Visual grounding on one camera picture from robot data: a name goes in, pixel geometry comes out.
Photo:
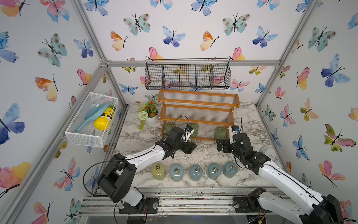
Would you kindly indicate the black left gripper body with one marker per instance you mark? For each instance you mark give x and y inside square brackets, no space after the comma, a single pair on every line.
[176,147]

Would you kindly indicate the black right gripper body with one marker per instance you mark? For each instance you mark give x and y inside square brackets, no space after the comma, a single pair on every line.
[229,148]

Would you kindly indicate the green canister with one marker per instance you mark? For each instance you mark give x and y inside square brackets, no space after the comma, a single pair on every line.
[169,126]
[220,133]
[195,127]

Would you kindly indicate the blue canister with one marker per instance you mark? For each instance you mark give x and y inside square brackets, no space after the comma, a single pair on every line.
[230,169]
[195,172]
[177,172]
[214,171]

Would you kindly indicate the yellow canister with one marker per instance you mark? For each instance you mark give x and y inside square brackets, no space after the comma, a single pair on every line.
[158,171]

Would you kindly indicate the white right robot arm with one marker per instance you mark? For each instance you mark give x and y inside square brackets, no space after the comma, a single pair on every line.
[305,206]

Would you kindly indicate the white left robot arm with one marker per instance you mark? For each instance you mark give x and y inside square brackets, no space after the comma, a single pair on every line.
[117,177]

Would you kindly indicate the wooden three-tier shelf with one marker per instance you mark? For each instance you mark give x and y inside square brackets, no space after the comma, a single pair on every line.
[216,109]

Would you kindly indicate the white pot with flowers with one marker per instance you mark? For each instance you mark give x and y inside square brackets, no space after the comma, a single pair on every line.
[148,114]

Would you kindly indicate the yellow bottle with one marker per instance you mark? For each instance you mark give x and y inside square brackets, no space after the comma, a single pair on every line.
[103,122]

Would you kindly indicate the teal dustpan scoop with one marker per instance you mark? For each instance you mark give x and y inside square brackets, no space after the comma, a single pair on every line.
[93,114]

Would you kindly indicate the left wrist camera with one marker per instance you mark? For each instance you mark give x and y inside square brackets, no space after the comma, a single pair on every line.
[188,131]

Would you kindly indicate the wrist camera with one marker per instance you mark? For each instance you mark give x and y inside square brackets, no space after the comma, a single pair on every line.
[188,131]
[234,130]

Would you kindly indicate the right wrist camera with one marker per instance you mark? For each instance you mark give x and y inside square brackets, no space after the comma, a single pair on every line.
[234,130]

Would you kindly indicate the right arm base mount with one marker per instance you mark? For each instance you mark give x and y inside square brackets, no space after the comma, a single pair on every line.
[248,203]

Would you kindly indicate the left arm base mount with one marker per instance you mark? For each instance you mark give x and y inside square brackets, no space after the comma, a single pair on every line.
[148,205]

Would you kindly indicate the black wire wall basket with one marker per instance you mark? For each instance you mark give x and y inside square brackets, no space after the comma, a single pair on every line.
[187,74]

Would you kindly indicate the white mesh wall basket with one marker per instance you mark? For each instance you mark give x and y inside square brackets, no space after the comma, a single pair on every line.
[91,123]

